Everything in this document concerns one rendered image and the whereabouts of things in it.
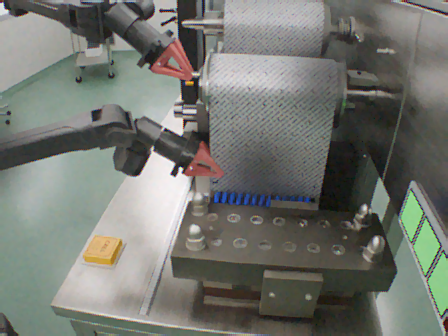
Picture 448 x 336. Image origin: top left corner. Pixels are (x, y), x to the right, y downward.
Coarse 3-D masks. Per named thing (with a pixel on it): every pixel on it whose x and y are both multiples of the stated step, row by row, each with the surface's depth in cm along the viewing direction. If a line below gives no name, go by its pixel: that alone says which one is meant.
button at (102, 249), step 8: (96, 240) 76; (104, 240) 76; (112, 240) 76; (120, 240) 77; (88, 248) 74; (96, 248) 74; (104, 248) 74; (112, 248) 74; (120, 248) 77; (88, 256) 72; (96, 256) 72; (104, 256) 72; (112, 256) 72; (104, 264) 73; (112, 264) 72
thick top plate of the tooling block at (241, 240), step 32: (224, 224) 66; (256, 224) 66; (288, 224) 66; (320, 224) 66; (352, 224) 65; (192, 256) 58; (224, 256) 59; (256, 256) 58; (288, 256) 58; (320, 256) 58; (352, 256) 58; (384, 256) 58; (320, 288) 59; (352, 288) 58; (384, 288) 57
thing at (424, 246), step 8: (424, 224) 39; (424, 232) 39; (432, 232) 37; (416, 240) 41; (424, 240) 39; (432, 240) 37; (416, 248) 41; (424, 248) 39; (432, 248) 37; (424, 256) 38; (432, 256) 36; (424, 264) 38; (424, 272) 38
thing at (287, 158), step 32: (224, 128) 66; (256, 128) 66; (288, 128) 65; (320, 128) 64; (224, 160) 70; (256, 160) 69; (288, 160) 68; (320, 160) 67; (224, 192) 74; (256, 192) 73; (288, 192) 72; (320, 192) 71
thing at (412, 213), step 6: (408, 198) 45; (414, 198) 43; (408, 204) 45; (414, 204) 43; (408, 210) 44; (414, 210) 42; (420, 210) 41; (402, 216) 46; (408, 216) 44; (414, 216) 42; (420, 216) 41; (408, 222) 44; (414, 222) 42; (408, 228) 44; (414, 228) 42; (408, 234) 44
